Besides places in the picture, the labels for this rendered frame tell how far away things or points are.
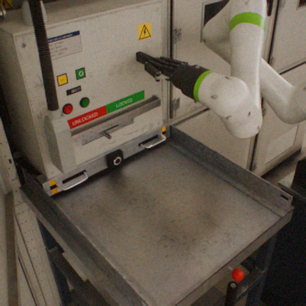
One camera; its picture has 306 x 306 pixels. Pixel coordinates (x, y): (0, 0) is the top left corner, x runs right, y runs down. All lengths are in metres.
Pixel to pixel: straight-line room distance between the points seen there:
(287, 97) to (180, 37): 0.46
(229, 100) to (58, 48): 0.48
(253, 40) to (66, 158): 0.66
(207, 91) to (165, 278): 0.50
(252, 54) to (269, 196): 0.45
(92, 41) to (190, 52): 0.56
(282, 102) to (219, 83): 0.55
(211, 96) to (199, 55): 0.66
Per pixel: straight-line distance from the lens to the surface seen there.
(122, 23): 1.18
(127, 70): 1.24
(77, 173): 1.28
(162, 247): 1.10
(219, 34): 1.39
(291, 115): 1.50
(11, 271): 1.13
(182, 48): 1.54
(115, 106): 1.26
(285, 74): 2.29
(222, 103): 0.95
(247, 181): 1.29
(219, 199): 1.25
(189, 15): 1.52
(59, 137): 1.05
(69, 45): 1.10
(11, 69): 1.14
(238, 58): 1.18
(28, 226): 1.50
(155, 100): 1.34
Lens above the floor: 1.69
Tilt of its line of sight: 36 degrees down
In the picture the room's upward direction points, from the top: 1 degrees counter-clockwise
